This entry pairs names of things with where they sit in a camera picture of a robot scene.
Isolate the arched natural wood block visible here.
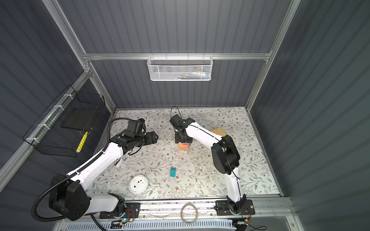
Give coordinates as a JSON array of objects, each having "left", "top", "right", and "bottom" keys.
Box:
[{"left": 178, "top": 146, "right": 190, "bottom": 151}]

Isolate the teal wood block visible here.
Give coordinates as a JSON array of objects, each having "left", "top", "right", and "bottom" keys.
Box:
[{"left": 170, "top": 167, "right": 176, "bottom": 178}]

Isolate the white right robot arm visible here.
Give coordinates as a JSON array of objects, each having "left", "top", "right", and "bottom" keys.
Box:
[{"left": 170, "top": 114, "right": 247, "bottom": 215}]

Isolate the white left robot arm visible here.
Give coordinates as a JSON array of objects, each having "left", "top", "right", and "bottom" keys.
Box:
[{"left": 49, "top": 118, "right": 159, "bottom": 221}]

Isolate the small white clip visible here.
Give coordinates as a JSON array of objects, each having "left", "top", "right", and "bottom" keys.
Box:
[{"left": 116, "top": 159, "right": 123, "bottom": 168}]

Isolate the yellow calculator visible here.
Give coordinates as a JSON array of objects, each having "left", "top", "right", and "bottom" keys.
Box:
[{"left": 210, "top": 127, "right": 227, "bottom": 137}]

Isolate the white round smart speaker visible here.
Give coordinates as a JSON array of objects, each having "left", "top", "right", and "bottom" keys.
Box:
[{"left": 128, "top": 174, "right": 149, "bottom": 195}]

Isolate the yellow green marker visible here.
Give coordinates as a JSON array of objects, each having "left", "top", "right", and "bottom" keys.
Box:
[{"left": 76, "top": 132, "right": 88, "bottom": 153}]

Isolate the roll of clear tape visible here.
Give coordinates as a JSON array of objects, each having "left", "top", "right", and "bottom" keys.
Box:
[{"left": 180, "top": 203, "right": 199, "bottom": 225}]

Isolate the white wire mesh basket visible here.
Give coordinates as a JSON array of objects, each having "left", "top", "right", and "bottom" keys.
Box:
[{"left": 147, "top": 57, "right": 214, "bottom": 81}]

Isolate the black wire basket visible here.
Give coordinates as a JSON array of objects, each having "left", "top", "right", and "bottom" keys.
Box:
[{"left": 23, "top": 88, "right": 110, "bottom": 157}]

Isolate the black corrugated cable conduit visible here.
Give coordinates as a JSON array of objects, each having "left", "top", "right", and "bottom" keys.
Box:
[{"left": 31, "top": 117, "right": 134, "bottom": 222}]

